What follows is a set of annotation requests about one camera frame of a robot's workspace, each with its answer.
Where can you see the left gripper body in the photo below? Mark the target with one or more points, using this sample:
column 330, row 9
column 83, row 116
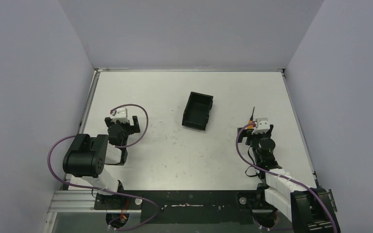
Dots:
column 134, row 125

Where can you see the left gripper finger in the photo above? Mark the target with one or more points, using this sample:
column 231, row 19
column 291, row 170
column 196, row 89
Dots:
column 135, row 126
column 108, row 121

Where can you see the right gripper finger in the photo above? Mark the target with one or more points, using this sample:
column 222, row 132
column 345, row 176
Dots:
column 269, row 132
column 241, row 134

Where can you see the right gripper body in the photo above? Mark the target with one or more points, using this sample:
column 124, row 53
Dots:
column 253, row 139

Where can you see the orange handle screwdriver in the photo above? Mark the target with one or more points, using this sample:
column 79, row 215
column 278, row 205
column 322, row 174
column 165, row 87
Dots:
column 251, row 119

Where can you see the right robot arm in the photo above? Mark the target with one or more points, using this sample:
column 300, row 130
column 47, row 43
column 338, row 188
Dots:
column 309, row 209

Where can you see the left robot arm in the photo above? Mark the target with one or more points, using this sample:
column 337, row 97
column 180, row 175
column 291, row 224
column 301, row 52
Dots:
column 87, row 157

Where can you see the black plastic bin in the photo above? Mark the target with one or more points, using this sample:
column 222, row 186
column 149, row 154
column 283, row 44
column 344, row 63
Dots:
column 197, row 111

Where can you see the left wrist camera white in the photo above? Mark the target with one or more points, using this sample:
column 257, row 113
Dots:
column 120, row 115

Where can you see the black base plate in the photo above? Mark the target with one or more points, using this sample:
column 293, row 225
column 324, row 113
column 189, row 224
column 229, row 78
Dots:
column 191, row 207

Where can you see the aluminium rail frame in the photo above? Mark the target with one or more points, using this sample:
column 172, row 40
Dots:
column 168, row 156

